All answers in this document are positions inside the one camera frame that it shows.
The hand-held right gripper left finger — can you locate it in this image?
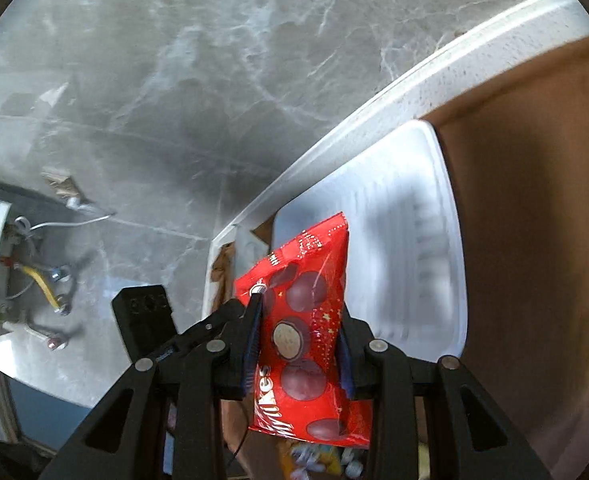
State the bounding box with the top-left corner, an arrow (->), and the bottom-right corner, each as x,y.
39,284 -> 270,480

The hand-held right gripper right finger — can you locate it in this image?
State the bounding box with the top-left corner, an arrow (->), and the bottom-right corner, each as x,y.
335,309 -> 552,480

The red chocolate ball packet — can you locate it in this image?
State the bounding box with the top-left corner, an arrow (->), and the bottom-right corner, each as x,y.
234,211 -> 375,448

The white plastic tray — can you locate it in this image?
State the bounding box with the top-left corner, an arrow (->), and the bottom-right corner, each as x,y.
272,119 -> 469,361

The cardboard scrap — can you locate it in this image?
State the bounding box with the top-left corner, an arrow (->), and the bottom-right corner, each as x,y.
41,172 -> 86,202

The brown tablecloth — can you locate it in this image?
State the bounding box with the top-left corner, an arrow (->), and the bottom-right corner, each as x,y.
209,30 -> 589,480

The thin black cable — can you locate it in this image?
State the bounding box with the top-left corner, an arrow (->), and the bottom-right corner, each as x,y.
224,427 -> 256,468

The yellow wire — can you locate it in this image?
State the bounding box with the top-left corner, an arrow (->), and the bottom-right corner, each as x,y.
23,264 -> 71,317

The white cable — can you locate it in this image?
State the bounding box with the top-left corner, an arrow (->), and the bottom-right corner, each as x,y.
15,199 -> 116,241

